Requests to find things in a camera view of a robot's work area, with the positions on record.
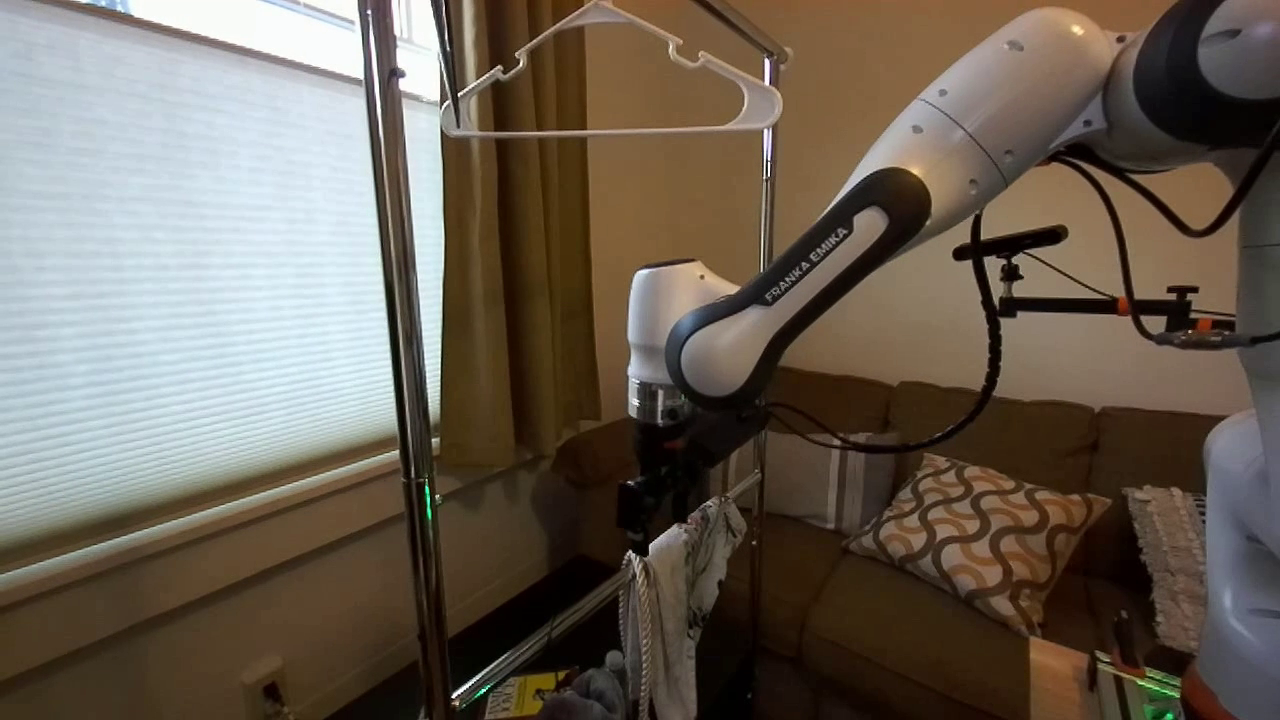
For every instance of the chrome rack top rail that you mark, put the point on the chrome rack top rail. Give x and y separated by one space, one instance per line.
746 28

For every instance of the chrome rack lower rail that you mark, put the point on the chrome rack lower rail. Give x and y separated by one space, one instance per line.
532 649

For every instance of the chrome rack rail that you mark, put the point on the chrome rack rail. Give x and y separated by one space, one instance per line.
746 28
532 649

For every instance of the white knit pillow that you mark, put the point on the white knit pillow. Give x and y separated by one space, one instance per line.
1165 562

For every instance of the wave patterned pillow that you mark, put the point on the wave patterned pillow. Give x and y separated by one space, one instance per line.
980 537

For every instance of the olive green curtain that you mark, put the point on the olive green curtain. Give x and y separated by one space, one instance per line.
523 264

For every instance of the dark grey cloth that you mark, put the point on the dark grey cloth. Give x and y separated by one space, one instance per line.
587 696

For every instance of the yellow printed package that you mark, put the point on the yellow printed package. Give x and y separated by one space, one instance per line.
525 695

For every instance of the light wooden box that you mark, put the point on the light wooden box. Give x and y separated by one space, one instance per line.
1061 684

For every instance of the black bar camera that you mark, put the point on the black bar camera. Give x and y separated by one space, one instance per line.
1011 241

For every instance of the white plastic clothes hanger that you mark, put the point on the white plastic clothes hanger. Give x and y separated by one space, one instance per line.
613 130

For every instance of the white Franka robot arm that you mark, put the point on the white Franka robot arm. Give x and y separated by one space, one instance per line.
984 120

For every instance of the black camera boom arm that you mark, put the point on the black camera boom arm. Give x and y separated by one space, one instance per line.
1080 305

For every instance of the olive brown sofa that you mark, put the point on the olive brown sofa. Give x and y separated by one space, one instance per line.
866 625

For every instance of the floral print cloth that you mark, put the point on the floral print cloth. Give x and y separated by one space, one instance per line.
677 625

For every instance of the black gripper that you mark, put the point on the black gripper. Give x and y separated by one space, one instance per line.
663 462

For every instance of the white window blind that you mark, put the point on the white window blind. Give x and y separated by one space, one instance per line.
175 264

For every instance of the white wall outlet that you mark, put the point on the white wall outlet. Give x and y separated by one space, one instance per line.
264 691

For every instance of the chrome rack post green light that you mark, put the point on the chrome rack post green light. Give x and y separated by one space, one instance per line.
400 333

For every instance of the chrome rack post by sofa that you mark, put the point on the chrome rack post by sofa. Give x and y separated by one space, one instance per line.
765 202

